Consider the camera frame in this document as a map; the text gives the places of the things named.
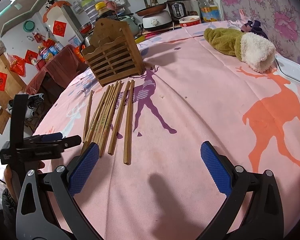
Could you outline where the wooden chopstick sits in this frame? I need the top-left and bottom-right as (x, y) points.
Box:
(83, 90), (94, 142)
(81, 85), (112, 154)
(99, 81), (122, 158)
(108, 81), (130, 155)
(92, 85), (114, 142)
(94, 81), (119, 150)
(123, 80), (135, 165)

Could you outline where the left human hand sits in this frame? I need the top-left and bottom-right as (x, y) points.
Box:
(4, 161), (50, 205)

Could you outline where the pile of grey clothes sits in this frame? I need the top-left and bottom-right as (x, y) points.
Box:
(6, 93), (44, 120)

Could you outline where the dark red cloth cabinet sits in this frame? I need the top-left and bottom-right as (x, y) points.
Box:
(25, 44), (88, 95)

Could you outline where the pink deer print tablecloth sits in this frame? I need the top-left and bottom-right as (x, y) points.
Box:
(32, 19), (300, 240)

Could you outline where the brown wooden utensil holder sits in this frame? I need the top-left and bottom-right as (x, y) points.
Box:
(82, 18), (145, 87)

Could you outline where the green round plate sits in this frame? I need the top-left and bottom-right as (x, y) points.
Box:
(23, 20), (35, 33)

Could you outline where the white refrigerator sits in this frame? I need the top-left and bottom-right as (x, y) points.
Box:
(43, 1), (83, 48)

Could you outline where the dark soy sauce bottle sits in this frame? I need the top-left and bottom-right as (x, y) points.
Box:
(95, 2), (119, 21)

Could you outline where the light green rice cooker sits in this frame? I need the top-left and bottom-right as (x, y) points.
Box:
(119, 16), (140, 36)

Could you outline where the white plastic container lid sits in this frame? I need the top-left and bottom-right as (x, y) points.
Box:
(275, 54), (300, 85)

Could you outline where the white electric cooker with pan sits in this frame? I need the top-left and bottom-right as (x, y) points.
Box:
(136, 3), (172, 31)

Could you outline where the olive and white plush glove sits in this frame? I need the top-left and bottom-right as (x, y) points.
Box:
(204, 28), (276, 73)

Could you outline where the red white bowl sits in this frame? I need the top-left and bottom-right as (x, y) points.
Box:
(179, 15), (201, 28)

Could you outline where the purple cloth piece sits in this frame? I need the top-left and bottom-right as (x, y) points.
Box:
(241, 20), (268, 39)

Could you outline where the silver pressure cooker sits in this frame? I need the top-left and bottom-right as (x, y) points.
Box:
(167, 0), (200, 23)

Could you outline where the clear oil bottle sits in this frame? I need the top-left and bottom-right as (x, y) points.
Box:
(198, 0), (221, 22)

